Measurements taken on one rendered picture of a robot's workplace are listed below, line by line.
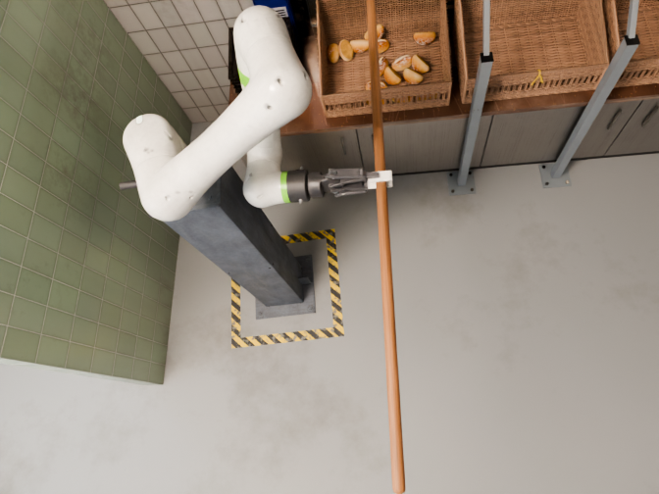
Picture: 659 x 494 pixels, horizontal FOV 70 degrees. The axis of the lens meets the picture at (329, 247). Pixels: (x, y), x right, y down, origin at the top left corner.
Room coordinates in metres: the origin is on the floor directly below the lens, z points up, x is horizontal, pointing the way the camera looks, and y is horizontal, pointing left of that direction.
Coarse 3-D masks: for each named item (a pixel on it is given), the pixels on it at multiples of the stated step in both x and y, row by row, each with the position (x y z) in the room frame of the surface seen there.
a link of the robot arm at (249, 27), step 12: (252, 12) 0.87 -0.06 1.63; (264, 12) 0.87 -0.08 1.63; (276, 12) 0.88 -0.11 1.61; (240, 24) 0.87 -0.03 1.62; (252, 24) 0.85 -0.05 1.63; (264, 24) 0.83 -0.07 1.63; (276, 24) 0.83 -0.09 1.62; (240, 36) 0.85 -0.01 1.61; (252, 36) 0.82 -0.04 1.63; (264, 36) 0.80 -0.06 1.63; (288, 36) 0.82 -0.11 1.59; (240, 48) 0.83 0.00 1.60; (240, 60) 0.85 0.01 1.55; (240, 72) 0.86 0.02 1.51
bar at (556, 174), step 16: (624, 48) 0.81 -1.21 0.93; (480, 64) 1.01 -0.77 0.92; (624, 64) 0.80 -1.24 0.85; (480, 80) 0.99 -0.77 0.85; (608, 80) 0.81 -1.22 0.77; (480, 96) 0.99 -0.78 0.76; (592, 96) 0.84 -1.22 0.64; (480, 112) 0.98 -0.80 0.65; (592, 112) 0.80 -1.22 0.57; (576, 128) 0.83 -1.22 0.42; (464, 144) 1.02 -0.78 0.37; (576, 144) 0.80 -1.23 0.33; (464, 160) 0.99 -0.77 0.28; (560, 160) 0.82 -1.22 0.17; (448, 176) 1.06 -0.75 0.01; (464, 176) 0.98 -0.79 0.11; (544, 176) 0.83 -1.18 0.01; (560, 176) 0.80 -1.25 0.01; (464, 192) 0.94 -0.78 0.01
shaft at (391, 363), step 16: (368, 0) 1.22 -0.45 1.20; (368, 16) 1.16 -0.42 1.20; (368, 32) 1.11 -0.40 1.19; (384, 160) 0.67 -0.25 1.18; (384, 192) 0.57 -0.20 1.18; (384, 208) 0.53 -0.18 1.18; (384, 224) 0.48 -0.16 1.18; (384, 240) 0.44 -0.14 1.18; (384, 256) 0.40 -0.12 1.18; (384, 272) 0.36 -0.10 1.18; (384, 288) 0.32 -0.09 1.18; (384, 304) 0.29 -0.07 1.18; (384, 320) 0.25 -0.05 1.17; (384, 336) 0.21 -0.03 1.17; (400, 416) 0.03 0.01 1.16; (400, 432) 0.00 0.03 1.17; (400, 448) -0.03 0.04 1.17; (400, 464) -0.06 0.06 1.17; (400, 480) -0.09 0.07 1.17
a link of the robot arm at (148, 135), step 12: (144, 120) 0.91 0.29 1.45; (156, 120) 0.90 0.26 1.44; (132, 132) 0.89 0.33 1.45; (144, 132) 0.87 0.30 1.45; (156, 132) 0.86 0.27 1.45; (168, 132) 0.86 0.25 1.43; (132, 144) 0.86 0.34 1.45; (144, 144) 0.84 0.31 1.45; (156, 144) 0.82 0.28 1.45; (168, 144) 0.82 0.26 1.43; (180, 144) 0.86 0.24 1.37; (132, 156) 0.83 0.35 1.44; (144, 156) 0.80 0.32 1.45; (132, 168) 0.81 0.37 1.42
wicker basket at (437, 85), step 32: (320, 0) 1.74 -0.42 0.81; (352, 0) 1.68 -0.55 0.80; (384, 0) 1.62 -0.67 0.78; (416, 0) 1.56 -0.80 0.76; (320, 32) 1.59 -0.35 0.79; (352, 32) 1.65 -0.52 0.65; (384, 32) 1.59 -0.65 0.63; (320, 64) 1.46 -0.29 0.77; (352, 64) 1.54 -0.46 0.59; (448, 64) 1.19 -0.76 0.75; (320, 96) 1.33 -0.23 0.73; (352, 96) 1.27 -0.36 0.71; (384, 96) 1.23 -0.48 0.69; (416, 96) 1.17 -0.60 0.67; (448, 96) 1.12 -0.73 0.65
